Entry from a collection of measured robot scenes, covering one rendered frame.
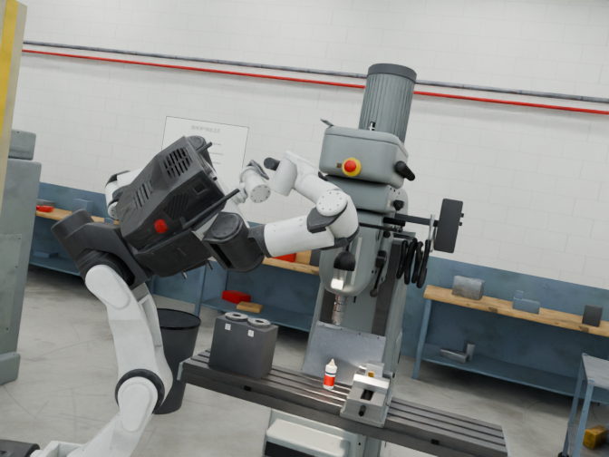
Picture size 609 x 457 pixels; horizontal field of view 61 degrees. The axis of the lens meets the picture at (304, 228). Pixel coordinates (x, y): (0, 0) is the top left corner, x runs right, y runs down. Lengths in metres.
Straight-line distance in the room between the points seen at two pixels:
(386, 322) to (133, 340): 1.14
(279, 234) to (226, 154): 5.48
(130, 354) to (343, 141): 0.93
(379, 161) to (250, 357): 0.88
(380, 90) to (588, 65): 4.51
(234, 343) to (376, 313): 0.66
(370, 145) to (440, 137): 4.48
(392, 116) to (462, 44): 4.34
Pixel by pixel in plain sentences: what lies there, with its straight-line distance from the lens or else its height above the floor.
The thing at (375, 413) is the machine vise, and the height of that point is 0.97.
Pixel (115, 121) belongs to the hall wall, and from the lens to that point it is 7.66.
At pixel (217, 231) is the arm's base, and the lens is 1.33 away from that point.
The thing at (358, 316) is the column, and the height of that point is 1.15.
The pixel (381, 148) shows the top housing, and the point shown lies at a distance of 1.71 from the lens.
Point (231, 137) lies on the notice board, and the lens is 6.76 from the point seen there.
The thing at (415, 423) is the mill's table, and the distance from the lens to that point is 1.94.
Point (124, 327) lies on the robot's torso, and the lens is 1.60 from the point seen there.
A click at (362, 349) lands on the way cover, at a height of 1.02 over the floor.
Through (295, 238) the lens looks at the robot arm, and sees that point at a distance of 1.29.
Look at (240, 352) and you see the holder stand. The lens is 2.04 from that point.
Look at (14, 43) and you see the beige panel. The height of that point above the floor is 2.11.
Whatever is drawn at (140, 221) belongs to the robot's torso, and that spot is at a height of 1.50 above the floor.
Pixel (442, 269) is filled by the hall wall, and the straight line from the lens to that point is 6.11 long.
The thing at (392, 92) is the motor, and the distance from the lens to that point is 2.13.
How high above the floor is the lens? 1.64
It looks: 4 degrees down
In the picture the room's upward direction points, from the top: 10 degrees clockwise
